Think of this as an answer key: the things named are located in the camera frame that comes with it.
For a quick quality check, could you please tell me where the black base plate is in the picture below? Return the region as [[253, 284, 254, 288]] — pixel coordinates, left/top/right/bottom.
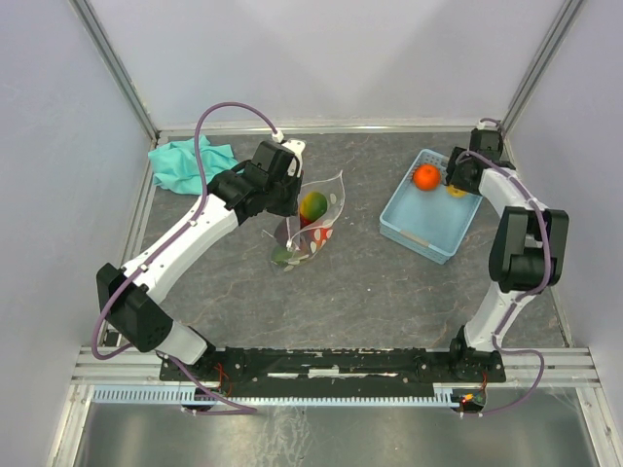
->
[[189, 347, 506, 397]]

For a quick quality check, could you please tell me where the light blue cable duct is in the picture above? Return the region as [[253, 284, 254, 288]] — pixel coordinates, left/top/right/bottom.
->
[[92, 384, 459, 409]]

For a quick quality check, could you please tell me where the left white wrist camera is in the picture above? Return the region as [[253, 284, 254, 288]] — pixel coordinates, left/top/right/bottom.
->
[[271, 129, 307, 178]]

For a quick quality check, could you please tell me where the teal crumpled cloth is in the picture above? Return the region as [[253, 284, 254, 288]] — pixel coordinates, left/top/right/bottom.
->
[[148, 135, 238, 196]]

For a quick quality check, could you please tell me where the red strawberry pear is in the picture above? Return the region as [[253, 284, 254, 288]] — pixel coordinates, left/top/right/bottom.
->
[[300, 221, 333, 253]]

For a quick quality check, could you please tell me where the green orange mango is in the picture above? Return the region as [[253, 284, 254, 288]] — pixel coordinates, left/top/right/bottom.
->
[[271, 245, 297, 268]]

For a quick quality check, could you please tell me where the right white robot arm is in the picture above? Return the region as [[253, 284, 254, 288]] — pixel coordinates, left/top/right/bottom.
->
[[446, 118, 569, 380]]

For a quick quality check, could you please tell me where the light blue plastic basket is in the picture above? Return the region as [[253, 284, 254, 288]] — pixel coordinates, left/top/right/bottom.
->
[[380, 149, 482, 265]]

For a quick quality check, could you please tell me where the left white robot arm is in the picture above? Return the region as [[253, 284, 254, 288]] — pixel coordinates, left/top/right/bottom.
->
[[96, 139, 306, 379]]

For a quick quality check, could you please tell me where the orange tangerine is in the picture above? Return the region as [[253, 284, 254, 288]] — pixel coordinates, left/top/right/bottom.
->
[[412, 163, 441, 192]]

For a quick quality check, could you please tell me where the clear dotted zip bag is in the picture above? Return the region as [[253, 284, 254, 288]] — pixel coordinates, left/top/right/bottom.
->
[[270, 171, 346, 271]]

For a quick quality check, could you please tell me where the dark purple avocado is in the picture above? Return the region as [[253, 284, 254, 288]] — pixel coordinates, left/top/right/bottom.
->
[[274, 218, 300, 247]]

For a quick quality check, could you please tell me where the aluminium frame rail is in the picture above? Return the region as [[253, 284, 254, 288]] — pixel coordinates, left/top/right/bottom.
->
[[70, 346, 601, 388]]

